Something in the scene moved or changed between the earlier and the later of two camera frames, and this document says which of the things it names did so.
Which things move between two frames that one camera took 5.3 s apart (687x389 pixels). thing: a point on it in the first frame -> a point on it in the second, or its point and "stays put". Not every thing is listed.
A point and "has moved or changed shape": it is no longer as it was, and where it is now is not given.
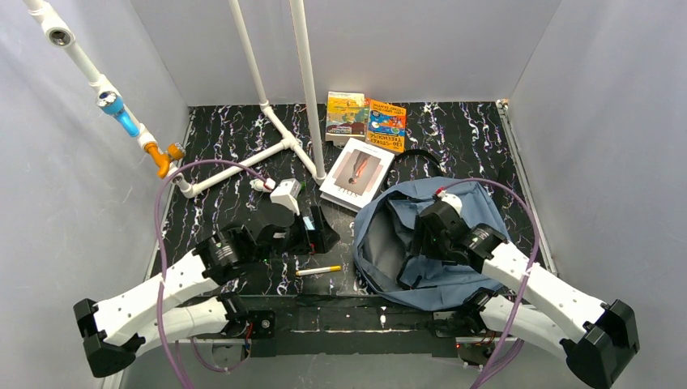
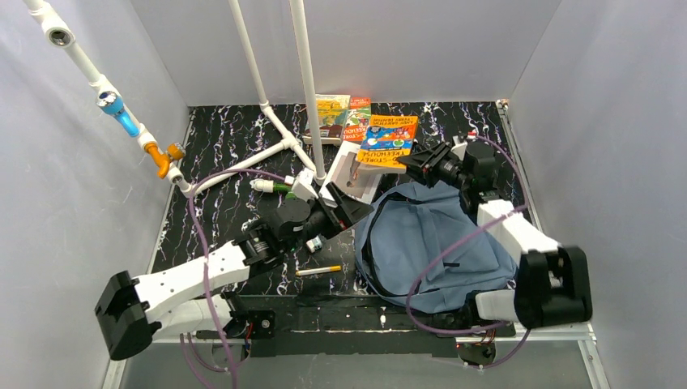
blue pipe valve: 113,104 stays put
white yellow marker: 308,271 stays put
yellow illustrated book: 345,117 has moved or changed shape
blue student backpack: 390,267 stays put
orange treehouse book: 386,125 has moved or changed shape
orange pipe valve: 176,151 stays put
